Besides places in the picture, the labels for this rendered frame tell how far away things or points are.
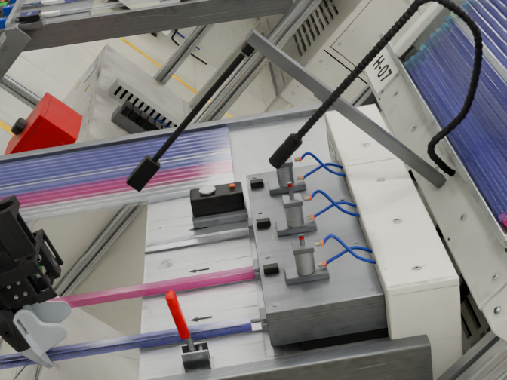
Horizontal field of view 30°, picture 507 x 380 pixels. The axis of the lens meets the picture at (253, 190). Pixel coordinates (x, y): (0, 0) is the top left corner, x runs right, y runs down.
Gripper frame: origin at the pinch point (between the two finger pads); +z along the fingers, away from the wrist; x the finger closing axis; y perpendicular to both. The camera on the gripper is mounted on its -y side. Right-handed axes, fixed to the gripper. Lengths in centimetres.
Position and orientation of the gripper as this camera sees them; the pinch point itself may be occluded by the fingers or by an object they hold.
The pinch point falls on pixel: (41, 355)
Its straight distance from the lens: 117.5
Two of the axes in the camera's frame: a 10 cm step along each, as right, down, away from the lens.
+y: 9.2, -3.7, -1.2
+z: 3.9, 8.0, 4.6
